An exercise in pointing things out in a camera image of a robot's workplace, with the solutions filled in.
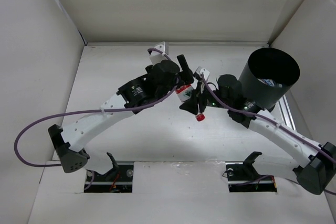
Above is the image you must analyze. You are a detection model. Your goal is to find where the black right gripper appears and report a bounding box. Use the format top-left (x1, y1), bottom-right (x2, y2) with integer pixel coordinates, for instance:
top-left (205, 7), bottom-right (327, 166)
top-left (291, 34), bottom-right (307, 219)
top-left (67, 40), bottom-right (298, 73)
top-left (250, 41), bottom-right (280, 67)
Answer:
top-left (180, 81), bottom-right (232, 114)

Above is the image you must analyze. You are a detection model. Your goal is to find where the clear bottle red label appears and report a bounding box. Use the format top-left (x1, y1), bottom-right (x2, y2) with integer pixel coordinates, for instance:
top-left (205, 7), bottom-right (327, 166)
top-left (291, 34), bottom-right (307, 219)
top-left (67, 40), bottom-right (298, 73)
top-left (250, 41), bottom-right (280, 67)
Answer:
top-left (175, 82), bottom-right (206, 122)

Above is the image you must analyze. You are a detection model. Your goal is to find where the clear bottle orange blue label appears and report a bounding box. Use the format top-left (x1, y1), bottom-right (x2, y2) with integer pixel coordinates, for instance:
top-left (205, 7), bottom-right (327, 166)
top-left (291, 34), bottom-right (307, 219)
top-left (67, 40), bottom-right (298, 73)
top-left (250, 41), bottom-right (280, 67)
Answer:
top-left (258, 79), bottom-right (283, 88)

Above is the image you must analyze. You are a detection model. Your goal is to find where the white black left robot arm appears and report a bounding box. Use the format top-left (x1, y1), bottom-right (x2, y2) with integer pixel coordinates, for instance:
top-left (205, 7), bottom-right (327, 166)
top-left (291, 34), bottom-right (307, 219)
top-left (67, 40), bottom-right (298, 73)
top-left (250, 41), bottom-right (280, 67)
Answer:
top-left (48, 55), bottom-right (194, 180)

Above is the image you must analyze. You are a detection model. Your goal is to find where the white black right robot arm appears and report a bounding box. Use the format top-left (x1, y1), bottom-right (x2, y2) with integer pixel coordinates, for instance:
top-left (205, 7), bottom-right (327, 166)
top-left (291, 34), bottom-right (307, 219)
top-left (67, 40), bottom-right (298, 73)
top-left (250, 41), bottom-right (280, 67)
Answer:
top-left (176, 73), bottom-right (335, 195)

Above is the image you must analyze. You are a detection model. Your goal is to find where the black round bin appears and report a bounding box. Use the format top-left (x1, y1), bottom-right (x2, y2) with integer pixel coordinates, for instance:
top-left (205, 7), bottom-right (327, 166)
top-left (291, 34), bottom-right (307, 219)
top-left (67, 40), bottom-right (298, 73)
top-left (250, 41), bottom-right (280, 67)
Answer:
top-left (238, 48), bottom-right (300, 111)

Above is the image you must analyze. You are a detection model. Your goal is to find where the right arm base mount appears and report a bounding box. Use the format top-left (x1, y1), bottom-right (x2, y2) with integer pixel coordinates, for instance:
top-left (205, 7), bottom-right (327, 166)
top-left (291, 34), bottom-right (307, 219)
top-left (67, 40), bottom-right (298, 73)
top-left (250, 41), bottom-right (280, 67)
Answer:
top-left (222, 162), bottom-right (277, 193)

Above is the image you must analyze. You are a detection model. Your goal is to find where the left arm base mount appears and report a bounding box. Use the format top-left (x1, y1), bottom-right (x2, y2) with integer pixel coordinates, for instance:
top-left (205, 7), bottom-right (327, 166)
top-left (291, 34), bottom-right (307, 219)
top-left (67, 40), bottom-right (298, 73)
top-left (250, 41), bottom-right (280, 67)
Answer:
top-left (83, 162), bottom-right (134, 194)

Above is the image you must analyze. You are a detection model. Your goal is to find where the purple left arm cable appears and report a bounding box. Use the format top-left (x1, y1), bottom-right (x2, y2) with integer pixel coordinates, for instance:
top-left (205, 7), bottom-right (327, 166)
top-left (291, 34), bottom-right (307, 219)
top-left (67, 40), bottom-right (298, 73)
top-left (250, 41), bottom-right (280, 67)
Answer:
top-left (14, 48), bottom-right (182, 192)

